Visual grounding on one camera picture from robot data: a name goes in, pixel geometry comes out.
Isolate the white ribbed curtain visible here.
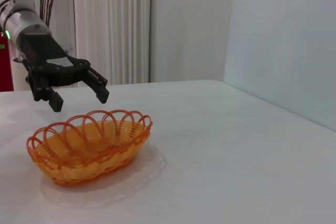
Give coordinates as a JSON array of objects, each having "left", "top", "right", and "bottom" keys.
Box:
[{"left": 72, "top": 0, "right": 152, "bottom": 86}]

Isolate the white robot torso column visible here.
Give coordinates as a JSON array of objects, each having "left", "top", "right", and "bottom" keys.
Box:
[{"left": 12, "top": 0, "right": 78, "bottom": 91}]

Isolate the orange woven plastic basket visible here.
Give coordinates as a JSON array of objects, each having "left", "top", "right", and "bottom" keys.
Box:
[{"left": 26, "top": 109, "right": 153, "bottom": 188}]

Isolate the brown red wire bundle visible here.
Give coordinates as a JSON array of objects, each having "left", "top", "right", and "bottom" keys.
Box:
[{"left": 38, "top": 0, "right": 55, "bottom": 26}]

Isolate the red box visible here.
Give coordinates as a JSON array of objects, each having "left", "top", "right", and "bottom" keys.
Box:
[{"left": 0, "top": 31, "right": 14, "bottom": 91}]

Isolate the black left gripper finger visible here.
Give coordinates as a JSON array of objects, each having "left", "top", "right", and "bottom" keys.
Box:
[
  {"left": 25, "top": 69, "right": 65, "bottom": 113},
  {"left": 82, "top": 66, "right": 110, "bottom": 104}
]

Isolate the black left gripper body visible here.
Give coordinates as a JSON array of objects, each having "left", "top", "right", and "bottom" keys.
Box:
[{"left": 19, "top": 34, "right": 92, "bottom": 89}]

